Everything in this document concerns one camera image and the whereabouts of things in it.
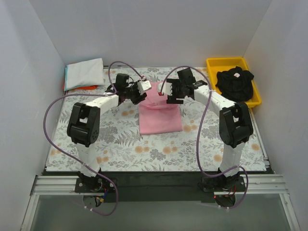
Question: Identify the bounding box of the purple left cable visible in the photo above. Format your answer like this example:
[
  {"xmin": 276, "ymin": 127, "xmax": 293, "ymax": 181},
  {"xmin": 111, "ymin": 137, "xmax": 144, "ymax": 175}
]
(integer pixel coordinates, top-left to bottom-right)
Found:
[{"xmin": 43, "ymin": 61, "xmax": 148, "ymax": 216}]

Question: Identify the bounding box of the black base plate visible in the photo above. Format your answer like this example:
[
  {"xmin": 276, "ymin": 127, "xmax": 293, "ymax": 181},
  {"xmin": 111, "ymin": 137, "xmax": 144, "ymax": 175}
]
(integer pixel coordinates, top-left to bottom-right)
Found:
[{"xmin": 75, "ymin": 171, "xmax": 246, "ymax": 203}]

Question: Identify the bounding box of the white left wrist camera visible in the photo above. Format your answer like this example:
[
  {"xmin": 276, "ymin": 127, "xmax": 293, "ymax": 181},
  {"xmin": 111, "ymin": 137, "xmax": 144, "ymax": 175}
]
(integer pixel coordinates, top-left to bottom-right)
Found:
[{"xmin": 137, "ymin": 80, "xmax": 152, "ymax": 95}]

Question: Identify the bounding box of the purple cable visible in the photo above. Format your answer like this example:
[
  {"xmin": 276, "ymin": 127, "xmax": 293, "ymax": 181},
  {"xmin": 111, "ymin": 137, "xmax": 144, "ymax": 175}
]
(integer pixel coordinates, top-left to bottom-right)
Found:
[
  {"xmin": 43, "ymin": 61, "xmax": 148, "ymax": 216},
  {"xmin": 157, "ymin": 65, "xmax": 251, "ymax": 209}
]

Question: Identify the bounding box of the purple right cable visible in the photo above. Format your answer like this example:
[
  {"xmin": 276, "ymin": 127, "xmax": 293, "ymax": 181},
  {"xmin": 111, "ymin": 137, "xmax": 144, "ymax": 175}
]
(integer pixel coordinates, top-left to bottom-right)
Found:
[{"xmin": 157, "ymin": 65, "xmax": 251, "ymax": 209}]

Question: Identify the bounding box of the yellow plastic bin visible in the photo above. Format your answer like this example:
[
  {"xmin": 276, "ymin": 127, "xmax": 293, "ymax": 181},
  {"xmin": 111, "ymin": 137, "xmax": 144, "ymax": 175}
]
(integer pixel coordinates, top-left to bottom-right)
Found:
[{"xmin": 206, "ymin": 57, "xmax": 262, "ymax": 108}]

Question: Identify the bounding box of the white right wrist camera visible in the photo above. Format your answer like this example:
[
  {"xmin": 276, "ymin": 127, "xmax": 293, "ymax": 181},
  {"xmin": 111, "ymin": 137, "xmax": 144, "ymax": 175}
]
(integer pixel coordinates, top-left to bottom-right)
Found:
[{"xmin": 157, "ymin": 82, "xmax": 173, "ymax": 96}]

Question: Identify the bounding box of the black t-shirt in bin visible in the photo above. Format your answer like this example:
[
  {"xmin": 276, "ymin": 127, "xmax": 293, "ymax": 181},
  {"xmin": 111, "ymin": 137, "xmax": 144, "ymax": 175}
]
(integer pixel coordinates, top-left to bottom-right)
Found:
[{"xmin": 216, "ymin": 66, "xmax": 254, "ymax": 103}]

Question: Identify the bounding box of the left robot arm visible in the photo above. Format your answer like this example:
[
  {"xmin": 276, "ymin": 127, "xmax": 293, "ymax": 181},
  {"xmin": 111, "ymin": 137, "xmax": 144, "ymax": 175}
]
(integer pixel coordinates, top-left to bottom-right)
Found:
[{"xmin": 67, "ymin": 74, "xmax": 152, "ymax": 193}]

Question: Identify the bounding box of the folded teal t-shirt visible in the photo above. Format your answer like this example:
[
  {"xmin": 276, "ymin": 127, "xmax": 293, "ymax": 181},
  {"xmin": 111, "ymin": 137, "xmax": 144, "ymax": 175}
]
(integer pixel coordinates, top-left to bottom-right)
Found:
[{"xmin": 63, "ymin": 57, "xmax": 102, "ymax": 91}]

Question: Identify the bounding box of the pink t-shirt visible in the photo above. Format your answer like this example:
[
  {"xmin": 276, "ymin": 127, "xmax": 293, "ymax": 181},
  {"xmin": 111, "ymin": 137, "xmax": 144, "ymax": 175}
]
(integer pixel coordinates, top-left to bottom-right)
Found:
[{"xmin": 138, "ymin": 82, "xmax": 183, "ymax": 135}]

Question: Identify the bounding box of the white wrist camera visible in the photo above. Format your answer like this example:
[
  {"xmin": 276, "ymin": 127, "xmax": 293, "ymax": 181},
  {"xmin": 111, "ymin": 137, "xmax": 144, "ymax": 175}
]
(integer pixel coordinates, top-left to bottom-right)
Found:
[
  {"xmin": 157, "ymin": 82, "xmax": 173, "ymax": 96},
  {"xmin": 137, "ymin": 80, "xmax": 152, "ymax": 95}
]

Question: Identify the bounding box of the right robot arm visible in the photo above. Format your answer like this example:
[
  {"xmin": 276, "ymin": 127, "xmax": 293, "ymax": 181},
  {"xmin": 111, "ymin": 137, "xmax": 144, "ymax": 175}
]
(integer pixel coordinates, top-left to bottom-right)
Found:
[{"xmin": 157, "ymin": 66, "xmax": 254, "ymax": 191}]

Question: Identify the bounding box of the floral patterned table mat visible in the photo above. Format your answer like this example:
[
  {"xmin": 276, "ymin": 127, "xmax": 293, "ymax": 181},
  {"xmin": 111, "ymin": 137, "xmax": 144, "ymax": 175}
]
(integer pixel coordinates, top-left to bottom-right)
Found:
[{"xmin": 45, "ymin": 66, "xmax": 268, "ymax": 172}]

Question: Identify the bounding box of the folded orange t-shirt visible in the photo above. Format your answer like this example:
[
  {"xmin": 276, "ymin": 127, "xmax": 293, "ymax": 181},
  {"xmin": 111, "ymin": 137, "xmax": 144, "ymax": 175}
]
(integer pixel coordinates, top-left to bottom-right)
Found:
[{"xmin": 63, "ymin": 84, "xmax": 98, "ymax": 91}]

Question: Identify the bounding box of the aluminium frame rail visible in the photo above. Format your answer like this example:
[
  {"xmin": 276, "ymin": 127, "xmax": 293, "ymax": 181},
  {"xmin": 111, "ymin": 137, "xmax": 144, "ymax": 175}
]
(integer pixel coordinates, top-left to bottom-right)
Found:
[{"xmin": 32, "ymin": 172, "xmax": 288, "ymax": 195}]

